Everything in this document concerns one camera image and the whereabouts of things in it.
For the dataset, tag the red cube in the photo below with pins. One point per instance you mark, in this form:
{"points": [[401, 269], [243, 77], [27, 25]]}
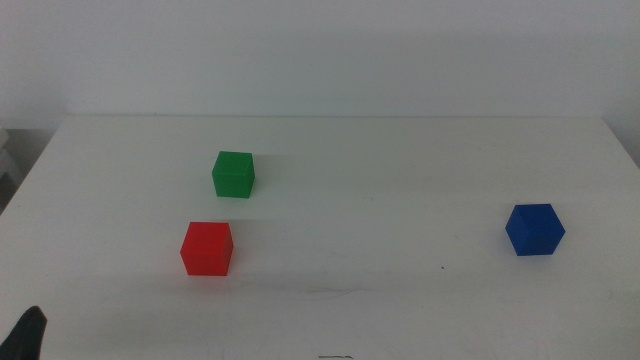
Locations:
{"points": [[206, 249]]}

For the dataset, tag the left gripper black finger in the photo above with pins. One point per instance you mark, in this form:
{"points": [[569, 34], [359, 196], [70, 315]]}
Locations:
{"points": [[24, 337]]}

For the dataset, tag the blue cube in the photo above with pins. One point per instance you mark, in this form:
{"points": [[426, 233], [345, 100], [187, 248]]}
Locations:
{"points": [[535, 231]]}

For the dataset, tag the green cube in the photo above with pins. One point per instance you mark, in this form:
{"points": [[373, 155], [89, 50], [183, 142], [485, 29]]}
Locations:
{"points": [[233, 175]]}

